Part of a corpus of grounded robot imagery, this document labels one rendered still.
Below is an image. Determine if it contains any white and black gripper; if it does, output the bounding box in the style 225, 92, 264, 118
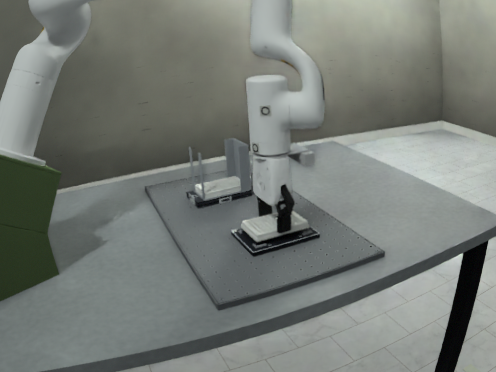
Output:
253, 151, 295, 234

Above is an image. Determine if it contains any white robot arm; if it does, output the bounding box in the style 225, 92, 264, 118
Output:
0, 0, 324, 166

